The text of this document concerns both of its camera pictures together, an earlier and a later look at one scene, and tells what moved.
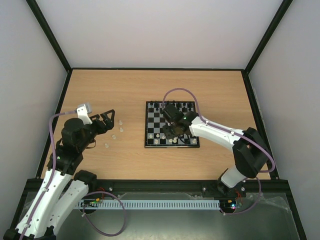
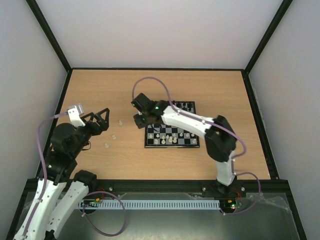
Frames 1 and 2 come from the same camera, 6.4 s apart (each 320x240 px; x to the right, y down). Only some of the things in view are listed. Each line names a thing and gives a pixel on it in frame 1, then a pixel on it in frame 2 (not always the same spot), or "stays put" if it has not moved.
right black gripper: [170, 129] to [139, 120]
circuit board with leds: [227, 204] stays put
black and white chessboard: [154, 137] stays put
